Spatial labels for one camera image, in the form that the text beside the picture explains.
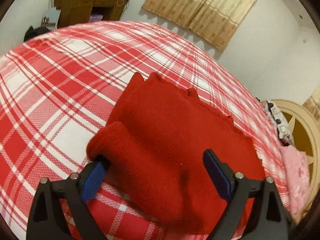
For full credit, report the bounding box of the red knitted sweater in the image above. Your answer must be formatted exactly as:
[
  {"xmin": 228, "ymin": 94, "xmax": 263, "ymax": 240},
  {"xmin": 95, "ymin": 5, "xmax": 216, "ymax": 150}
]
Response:
[{"xmin": 86, "ymin": 73, "xmax": 265, "ymax": 234}]

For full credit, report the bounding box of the pink floral blanket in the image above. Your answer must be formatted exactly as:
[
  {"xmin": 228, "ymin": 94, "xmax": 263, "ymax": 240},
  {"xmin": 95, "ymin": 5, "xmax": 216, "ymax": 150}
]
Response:
[{"xmin": 280, "ymin": 145, "xmax": 310, "ymax": 218}]

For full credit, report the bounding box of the grey patterned pillow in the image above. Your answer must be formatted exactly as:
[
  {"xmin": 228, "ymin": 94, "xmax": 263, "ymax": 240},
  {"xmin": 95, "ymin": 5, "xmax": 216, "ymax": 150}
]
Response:
[{"xmin": 264, "ymin": 100, "xmax": 295, "ymax": 146}]

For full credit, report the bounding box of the cream wooden headboard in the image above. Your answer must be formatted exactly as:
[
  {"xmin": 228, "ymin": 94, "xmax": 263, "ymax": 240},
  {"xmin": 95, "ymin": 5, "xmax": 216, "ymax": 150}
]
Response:
[{"xmin": 272, "ymin": 100, "xmax": 319, "ymax": 221}]

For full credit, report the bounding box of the red white plaid bedsheet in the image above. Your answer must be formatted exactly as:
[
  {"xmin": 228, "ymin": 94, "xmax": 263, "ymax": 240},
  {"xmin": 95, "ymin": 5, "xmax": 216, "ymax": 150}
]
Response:
[{"xmin": 1, "ymin": 21, "xmax": 290, "ymax": 239}]

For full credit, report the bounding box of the white paper shopping bag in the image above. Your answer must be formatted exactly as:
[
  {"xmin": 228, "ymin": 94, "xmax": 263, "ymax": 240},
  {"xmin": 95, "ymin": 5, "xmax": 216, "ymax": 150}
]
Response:
[{"xmin": 41, "ymin": 0, "xmax": 61, "ymax": 30}]

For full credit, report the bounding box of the beige patterned curtain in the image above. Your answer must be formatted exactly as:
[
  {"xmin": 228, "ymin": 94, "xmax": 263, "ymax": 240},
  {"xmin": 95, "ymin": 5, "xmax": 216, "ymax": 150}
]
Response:
[{"xmin": 142, "ymin": 0, "xmax": 257, "ymax": 52}]

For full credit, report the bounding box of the brown wooden desk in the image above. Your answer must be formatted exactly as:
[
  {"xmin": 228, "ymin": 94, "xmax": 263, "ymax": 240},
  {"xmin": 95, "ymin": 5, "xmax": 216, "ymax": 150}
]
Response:
[{"xmin": 54, "ymin": 0, "xmax": 129, "ymax": 28}]

